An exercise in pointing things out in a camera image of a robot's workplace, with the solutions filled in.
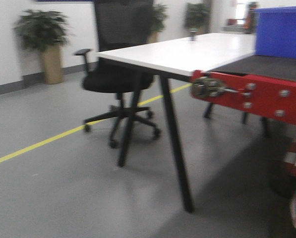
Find dark conveyor belt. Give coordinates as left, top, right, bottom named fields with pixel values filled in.
left=212, top=56, right=296, bottom=82

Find blue bin on conveyor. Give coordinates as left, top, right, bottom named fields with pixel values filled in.
left=255, top=6, right=296, bottom=59

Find metal roller adjuster knob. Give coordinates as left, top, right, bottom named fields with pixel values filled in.
left=191, top=76, right=239, bottom=99

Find white table black legs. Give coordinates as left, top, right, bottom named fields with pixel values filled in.
left=97, top=33, right=256, bottom=213

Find black office chair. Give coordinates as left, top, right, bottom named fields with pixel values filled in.
left=75, top=0, right=154, bottom=148

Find small dark object on table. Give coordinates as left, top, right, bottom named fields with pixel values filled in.
left=189, top=28, right=197, bottom=41

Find middle potted plant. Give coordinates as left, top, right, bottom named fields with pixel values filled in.
left=148, top=3, right=168, bottom=44

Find potted plant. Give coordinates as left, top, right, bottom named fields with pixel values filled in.
left=148, top=3, right=168, bottom=44
left=14, top=9, right=68, bottom=84
left=184, top=2, right=210, bottom=32

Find right potted plant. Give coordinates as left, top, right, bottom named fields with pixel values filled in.
left=184, top=2, right=210, bottom=32

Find left potted plant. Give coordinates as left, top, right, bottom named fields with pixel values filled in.
left=14, top=9, right=68, bottom=84

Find red conveyor frame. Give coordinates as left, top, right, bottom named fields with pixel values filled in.
left=190, top=70, right=296, bottom=125

